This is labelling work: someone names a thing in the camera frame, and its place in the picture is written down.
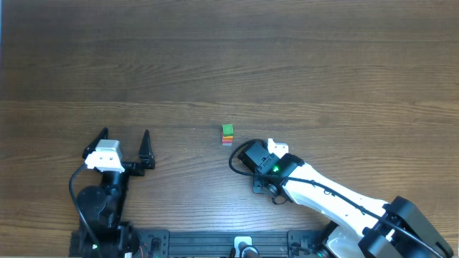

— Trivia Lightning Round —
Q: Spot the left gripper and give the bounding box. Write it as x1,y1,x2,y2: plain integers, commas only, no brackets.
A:
82,127,156,177

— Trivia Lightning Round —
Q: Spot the mounting rail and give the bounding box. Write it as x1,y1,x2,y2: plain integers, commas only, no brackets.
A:
70,229,326,258

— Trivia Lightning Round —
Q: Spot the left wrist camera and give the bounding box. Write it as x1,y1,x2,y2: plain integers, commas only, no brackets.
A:
84,139,126,173

